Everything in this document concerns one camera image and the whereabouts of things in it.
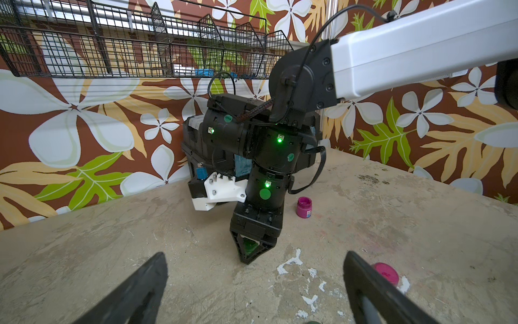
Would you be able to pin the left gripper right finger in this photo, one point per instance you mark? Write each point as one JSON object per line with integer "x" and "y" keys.
{"x": 373, "y": 299}

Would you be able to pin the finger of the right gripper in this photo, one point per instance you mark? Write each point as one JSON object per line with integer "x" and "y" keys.
{"x": 238, "y": 240}
{"x": 262, "y": 249}

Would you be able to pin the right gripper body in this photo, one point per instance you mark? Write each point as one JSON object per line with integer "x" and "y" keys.
{"x": 256, "y": 223}

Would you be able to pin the magenta paint jar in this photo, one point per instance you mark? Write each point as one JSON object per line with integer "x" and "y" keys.
{"x": 304, "y": 207}

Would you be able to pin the black toolbox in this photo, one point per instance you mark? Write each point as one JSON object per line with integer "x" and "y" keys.
{"x": 197, "y": 153}

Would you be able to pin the blue object in basket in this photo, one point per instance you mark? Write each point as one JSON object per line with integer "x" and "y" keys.
{"x": 204, "y": 73}

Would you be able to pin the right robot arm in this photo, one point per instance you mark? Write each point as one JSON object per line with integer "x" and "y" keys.
{"x": 248, "y": 151}

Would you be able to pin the black wire basket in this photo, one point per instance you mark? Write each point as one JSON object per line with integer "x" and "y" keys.
{"x": 102, "y": 39}

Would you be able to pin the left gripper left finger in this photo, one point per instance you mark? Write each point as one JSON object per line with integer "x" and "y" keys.
{"x": 137, "y": 299}

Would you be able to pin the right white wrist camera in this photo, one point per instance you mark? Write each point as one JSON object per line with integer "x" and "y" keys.
{"x": 217, "y": 188}

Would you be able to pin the magenta jar lid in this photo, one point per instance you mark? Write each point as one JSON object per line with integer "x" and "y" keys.
{"x": 388, "y": 272}

